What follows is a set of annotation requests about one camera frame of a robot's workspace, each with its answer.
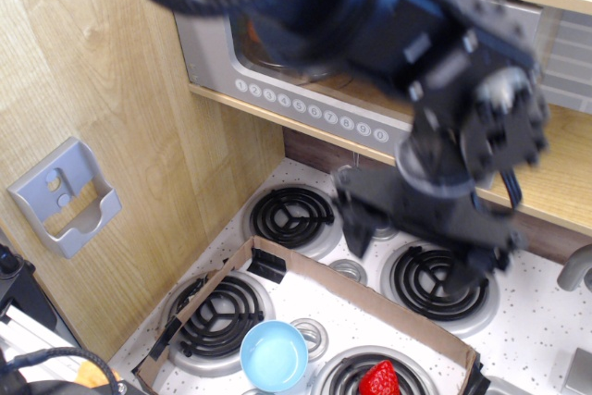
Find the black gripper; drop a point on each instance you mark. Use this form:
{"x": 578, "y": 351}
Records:
{"x": 370, "y": 199}

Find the grey toy microwave door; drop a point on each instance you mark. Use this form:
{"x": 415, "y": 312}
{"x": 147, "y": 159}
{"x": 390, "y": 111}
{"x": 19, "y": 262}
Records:
{"x": 457, "y": 76}

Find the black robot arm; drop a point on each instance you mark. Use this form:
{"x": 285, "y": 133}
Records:
{"x": 439, "y": 174}

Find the back right black burner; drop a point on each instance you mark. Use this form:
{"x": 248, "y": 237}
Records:
{"x": 413, "y": 276}

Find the black burner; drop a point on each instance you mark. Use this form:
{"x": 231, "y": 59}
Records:
{"x": 413, "y": 276}
{"x": 298, "y": 217}
{"x": 343, "y": 373}
{"x": 209, "y": 343}

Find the grey stove knob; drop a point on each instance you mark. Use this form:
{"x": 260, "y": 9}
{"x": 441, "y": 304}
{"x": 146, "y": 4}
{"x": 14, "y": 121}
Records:
{"x": 383, "y": 232}

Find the brown cardboard tray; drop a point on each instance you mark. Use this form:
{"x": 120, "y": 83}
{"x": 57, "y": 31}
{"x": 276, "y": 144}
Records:
{"x": 300, "y": 287}

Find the back left black burner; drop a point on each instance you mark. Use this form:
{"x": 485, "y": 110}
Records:
{"x": 298, "y": 217}

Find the red toy strawberry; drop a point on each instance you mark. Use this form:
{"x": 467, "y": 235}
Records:
{"x": 381, "y": 379}

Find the front right black burner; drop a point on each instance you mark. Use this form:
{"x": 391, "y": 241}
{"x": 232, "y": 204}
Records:
{"x": 343, "y": 373}

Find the wooden shelf unit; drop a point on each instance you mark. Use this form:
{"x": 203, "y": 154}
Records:
{"x": 555, "y": 173}

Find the grey faucet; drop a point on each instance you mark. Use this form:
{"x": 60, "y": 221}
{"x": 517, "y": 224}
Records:
{"x": 576, "y": 270}

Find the light blue bowl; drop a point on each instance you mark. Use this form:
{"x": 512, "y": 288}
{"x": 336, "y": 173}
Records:
{"x": 274, "y": 356}

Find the front left black burner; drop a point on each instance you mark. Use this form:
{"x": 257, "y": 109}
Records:
{"x": 209, "y": 343}

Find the orange toy carrot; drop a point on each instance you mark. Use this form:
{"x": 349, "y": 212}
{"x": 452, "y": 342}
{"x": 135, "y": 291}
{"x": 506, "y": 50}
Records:
{"x": 252, "y": 33}

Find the clear ring knob back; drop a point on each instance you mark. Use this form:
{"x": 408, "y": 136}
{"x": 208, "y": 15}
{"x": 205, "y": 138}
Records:
{"x": 350, "y": 269}

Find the clear ring knob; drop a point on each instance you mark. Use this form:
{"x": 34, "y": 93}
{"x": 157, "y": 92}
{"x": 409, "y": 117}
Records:
{"x": 350, "y": 269}
{"x": 315, "y": 336}

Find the clear ring knob front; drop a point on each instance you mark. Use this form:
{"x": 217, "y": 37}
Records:
{"x": 315, "y": 336}

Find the grey wall holder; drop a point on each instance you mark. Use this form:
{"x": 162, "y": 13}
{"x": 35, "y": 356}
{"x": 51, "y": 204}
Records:
{"x": 52, "y": 184}

